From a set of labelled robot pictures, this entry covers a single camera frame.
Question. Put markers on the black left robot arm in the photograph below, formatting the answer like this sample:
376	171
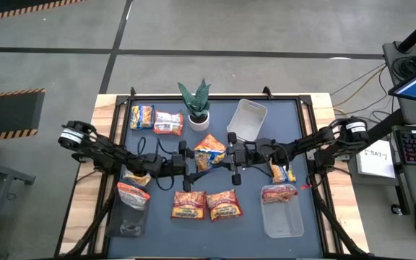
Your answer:
110	153

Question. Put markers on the green plant in white pot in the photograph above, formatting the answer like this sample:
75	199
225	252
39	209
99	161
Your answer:
198	104

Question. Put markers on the clear plastic bin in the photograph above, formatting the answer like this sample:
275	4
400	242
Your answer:
282	220

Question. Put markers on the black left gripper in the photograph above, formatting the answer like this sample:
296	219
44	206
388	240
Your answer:
181	166

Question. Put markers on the blue-grey table mat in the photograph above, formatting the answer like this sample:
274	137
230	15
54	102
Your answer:
229	238

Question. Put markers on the white plastic bin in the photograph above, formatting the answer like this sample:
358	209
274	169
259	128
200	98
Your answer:
247	119

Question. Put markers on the blue yellow ramen noodle pack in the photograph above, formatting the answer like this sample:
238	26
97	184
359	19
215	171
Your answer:
137	179
206	160
142	117
284	176

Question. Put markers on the red tag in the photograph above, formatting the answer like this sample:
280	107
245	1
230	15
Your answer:
306	187

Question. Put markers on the roast beef ramen noodle pack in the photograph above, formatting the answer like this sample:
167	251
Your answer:
188	206
224	206

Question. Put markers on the black metal table frame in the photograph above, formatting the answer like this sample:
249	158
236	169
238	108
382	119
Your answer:
157	96

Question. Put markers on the black caster wheel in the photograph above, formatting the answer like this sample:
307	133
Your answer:
397	209

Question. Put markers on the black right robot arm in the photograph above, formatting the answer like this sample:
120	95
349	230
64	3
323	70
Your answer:
316	141

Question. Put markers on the black clamp bracket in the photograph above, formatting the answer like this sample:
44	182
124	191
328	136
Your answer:
78	158

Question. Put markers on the white paper sheet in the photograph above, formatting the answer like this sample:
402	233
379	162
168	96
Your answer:
377	166

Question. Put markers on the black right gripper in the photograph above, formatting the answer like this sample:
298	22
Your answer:
249	155

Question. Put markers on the grey equipment cart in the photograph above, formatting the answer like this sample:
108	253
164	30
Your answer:
415	112

